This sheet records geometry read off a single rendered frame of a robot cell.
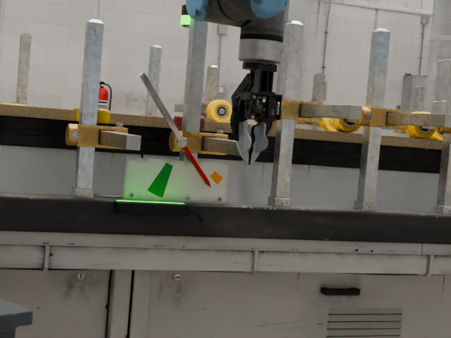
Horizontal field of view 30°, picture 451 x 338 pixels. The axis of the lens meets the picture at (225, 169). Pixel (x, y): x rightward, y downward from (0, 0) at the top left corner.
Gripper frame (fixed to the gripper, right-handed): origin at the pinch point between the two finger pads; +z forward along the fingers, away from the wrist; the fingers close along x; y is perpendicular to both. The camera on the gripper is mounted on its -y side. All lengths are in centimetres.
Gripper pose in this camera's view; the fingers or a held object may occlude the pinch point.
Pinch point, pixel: (247, 158)
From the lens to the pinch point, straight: 178.6
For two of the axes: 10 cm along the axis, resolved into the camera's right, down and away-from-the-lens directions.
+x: 9.3, 0.6, 3.5
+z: -0.8, 10.0, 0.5
